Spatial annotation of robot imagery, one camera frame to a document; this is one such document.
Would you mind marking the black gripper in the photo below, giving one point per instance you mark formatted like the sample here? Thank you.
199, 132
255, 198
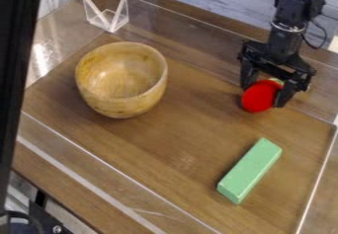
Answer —
292, 71

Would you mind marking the red toy strawberry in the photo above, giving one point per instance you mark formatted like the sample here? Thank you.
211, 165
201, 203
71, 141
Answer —
259, 96

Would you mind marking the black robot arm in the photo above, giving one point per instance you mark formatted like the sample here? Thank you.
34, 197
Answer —
276, 56

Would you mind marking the clear acrylic tray walls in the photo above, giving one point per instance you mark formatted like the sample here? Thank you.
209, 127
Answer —
140, 175

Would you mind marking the green rectangular block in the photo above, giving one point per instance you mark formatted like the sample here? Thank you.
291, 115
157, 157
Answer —
240, 179

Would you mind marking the wooden bowl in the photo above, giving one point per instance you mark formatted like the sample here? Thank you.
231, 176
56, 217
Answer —
121, 78

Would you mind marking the black clamp under table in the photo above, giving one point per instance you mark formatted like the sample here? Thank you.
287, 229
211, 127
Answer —
33, 222

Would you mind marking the clear acrylic corner bracket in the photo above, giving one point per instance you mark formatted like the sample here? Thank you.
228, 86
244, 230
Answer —
107, 20

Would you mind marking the black vertical post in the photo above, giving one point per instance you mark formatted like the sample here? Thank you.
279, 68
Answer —
17, 26

